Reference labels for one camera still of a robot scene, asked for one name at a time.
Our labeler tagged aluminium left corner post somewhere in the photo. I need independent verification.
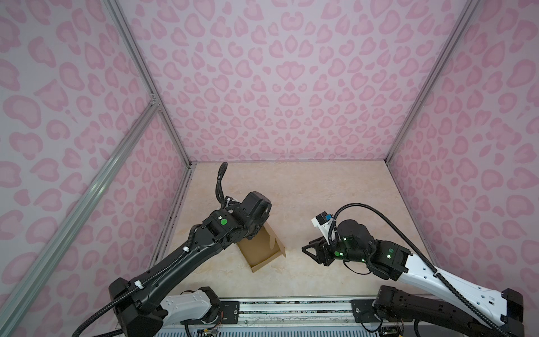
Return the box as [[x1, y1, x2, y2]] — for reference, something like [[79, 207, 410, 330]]
[[102, 0, 192, 168]]

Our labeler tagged brown cardboard box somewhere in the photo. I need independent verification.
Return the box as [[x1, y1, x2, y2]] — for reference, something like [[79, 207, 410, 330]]
[[237, 223, 286, 272]]

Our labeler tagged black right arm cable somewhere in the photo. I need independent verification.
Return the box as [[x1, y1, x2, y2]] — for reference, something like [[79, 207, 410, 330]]
[[328, 203, 512, 337]]

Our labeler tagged aluminium corner post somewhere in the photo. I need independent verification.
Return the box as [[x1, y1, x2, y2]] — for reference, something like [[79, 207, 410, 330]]
[[102, 0, 192, 168], [384, 0, 483, 167]]

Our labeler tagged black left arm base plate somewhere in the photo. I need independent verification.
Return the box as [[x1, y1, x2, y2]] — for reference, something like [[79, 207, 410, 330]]
[[182, 300, 240, 325]]

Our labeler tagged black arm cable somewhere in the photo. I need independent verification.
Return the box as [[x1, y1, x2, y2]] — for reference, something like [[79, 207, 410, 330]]
[[328, 203, 512, 337], [214, 161, 230, 209]]

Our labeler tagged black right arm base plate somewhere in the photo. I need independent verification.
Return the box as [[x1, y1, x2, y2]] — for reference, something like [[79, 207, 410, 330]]
[[350, 299, 413, 324]]

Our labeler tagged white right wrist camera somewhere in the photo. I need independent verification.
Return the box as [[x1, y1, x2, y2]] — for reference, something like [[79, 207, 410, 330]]
[[311, 211, 334, 244]]

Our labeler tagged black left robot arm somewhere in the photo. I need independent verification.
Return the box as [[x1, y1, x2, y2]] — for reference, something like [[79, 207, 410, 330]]
[[108, 191, 272, 336]]

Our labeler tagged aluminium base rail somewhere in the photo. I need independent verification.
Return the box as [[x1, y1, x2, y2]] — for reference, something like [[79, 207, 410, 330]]
[[111, 294, 487, 337]]

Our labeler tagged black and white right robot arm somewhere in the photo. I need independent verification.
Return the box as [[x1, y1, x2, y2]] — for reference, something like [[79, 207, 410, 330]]
[[302, 213, 525, 336]]

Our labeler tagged aluminium diagonal frame bar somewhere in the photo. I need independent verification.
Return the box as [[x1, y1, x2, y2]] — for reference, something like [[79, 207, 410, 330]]
[[0, 100, 160, 334]]

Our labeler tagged aluminium right corner post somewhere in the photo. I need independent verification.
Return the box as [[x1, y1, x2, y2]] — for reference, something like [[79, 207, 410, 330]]
[[384, 0, 483, 167]]

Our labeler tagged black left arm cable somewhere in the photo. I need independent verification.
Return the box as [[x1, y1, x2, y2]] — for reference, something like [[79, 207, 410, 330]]
[[214, 161, 230, 209]]

